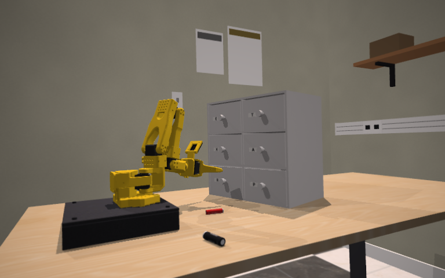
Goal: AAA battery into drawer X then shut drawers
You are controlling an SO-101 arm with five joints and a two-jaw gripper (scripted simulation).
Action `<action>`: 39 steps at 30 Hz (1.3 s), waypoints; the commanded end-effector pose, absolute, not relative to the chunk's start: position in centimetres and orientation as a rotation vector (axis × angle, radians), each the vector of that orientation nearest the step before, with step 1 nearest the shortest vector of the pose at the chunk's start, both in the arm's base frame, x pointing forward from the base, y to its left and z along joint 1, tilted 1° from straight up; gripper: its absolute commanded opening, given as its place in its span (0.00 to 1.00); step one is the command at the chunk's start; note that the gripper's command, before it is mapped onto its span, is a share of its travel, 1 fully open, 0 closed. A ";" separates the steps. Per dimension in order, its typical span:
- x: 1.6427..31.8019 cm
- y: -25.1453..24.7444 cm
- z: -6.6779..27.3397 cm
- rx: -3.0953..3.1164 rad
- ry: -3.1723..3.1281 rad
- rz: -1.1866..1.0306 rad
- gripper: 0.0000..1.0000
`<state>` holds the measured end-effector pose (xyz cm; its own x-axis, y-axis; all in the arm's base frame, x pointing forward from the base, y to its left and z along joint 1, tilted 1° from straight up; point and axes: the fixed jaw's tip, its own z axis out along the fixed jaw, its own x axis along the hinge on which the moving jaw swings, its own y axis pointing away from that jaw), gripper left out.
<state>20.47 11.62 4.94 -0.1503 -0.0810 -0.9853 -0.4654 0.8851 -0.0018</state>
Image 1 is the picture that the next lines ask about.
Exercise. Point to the black cylinder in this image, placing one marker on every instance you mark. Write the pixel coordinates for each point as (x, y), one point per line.
(220, 241)

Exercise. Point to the red battery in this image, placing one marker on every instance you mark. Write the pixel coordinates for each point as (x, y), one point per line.
(215, 211)

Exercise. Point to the grey chest of drawers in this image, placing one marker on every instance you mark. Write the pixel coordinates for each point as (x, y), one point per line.
(304, 151)

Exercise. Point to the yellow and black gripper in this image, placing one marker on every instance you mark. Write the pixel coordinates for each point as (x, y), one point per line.
(195, 167)

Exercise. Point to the grey drawer front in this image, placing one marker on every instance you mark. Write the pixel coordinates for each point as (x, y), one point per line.
(266, 185)
(226, 149)
(265, 113)
(268, 149)
(228, 182)
(225, 117)

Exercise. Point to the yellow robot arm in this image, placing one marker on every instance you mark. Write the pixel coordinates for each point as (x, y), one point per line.
(155, 163)

